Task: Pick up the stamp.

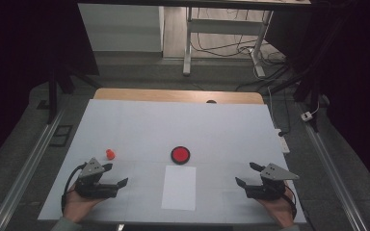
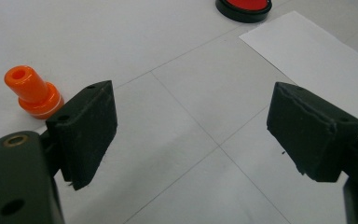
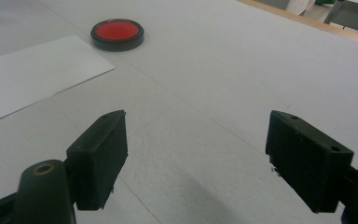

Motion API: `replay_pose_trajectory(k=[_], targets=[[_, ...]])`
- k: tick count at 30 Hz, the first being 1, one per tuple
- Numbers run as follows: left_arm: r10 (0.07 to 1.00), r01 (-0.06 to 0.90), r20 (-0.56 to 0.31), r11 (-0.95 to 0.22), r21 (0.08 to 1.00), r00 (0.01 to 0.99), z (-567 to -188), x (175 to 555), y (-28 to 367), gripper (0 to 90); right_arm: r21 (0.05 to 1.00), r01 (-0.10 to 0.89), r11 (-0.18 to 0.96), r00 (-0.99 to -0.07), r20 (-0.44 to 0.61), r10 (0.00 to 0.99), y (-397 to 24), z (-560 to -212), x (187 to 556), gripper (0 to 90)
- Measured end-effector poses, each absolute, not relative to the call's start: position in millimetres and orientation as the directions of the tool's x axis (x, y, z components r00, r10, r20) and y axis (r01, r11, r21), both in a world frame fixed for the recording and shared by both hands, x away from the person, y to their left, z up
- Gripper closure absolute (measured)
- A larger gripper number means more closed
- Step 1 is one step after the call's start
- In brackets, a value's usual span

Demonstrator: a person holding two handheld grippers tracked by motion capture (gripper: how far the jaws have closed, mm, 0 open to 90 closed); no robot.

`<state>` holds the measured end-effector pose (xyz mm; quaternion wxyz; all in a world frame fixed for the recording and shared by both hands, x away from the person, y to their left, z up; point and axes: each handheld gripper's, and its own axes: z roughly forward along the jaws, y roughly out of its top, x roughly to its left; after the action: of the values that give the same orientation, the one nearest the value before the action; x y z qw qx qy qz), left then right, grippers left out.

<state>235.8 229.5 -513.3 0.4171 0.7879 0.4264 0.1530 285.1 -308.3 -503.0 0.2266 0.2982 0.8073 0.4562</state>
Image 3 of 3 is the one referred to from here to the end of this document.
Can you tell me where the grey metal frame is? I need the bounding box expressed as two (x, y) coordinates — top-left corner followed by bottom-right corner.
(323, 0), (358, 36)

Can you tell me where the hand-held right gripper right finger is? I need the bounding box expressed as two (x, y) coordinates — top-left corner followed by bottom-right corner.
(265, 109), (354, 214)

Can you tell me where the wooden table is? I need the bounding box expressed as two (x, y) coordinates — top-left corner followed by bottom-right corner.
(236, 0), (358, 48)

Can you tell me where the large white board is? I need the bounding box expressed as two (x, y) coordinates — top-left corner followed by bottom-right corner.
(0, 0), (358, 224)

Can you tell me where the round black red ink pad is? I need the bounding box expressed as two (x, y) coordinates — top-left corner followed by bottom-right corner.
(89, 18), (145, 52)

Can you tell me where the small white paper sheet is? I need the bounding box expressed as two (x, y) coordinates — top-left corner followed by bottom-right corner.
(0, 35), (116, 128)

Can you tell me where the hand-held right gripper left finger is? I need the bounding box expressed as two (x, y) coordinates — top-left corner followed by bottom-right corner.
(65, 109), (129, 211)

